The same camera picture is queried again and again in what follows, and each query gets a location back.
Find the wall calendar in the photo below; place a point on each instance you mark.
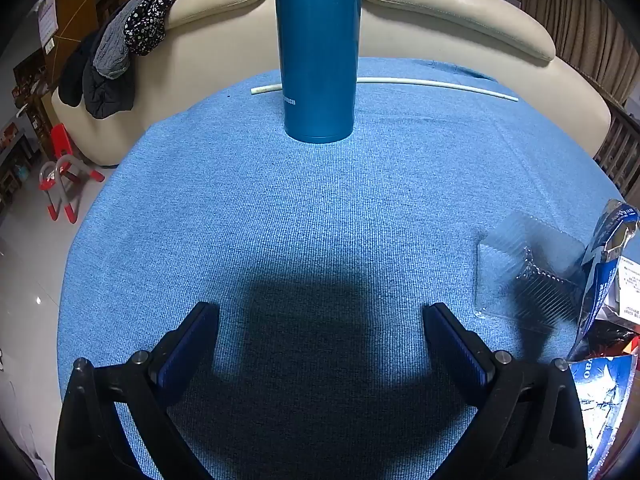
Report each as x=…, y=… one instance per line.
x=48, y=17

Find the torn blue foil carton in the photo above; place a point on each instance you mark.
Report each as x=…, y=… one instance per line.
x=600, y=270

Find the beige curtain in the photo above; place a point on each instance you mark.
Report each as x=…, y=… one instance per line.
x=575, y=10

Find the red child chair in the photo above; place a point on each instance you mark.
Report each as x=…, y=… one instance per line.
x=60, y=140

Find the black floral cloth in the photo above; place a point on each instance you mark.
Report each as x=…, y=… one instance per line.
x=145, y=25

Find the white labelled medicine box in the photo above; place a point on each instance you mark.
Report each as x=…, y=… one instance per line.
x=631, y=285

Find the black jacket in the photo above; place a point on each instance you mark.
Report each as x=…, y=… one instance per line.
x=105, y=95

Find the cream leather sofa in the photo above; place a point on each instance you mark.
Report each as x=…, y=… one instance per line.
x=450, y=10

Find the thin white plastic tube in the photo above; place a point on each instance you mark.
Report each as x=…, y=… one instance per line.
x=450, y=85

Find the dark wooden shelves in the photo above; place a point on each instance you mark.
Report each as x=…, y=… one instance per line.
x=20, y=150

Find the blue thermos bottle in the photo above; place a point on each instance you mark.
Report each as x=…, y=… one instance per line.
x=320, y=60

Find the clear plastic tray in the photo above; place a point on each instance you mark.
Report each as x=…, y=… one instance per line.
x=520, y=270

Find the grey knit cloth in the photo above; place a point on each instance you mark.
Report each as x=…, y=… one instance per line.
x=112, y=50

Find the blue tablecloth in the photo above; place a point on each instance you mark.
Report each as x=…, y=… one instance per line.
x=300, y=210

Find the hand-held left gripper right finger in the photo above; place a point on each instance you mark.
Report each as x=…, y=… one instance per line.
x=460, y=345

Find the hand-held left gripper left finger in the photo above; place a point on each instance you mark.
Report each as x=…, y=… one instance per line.
x=187, y=345

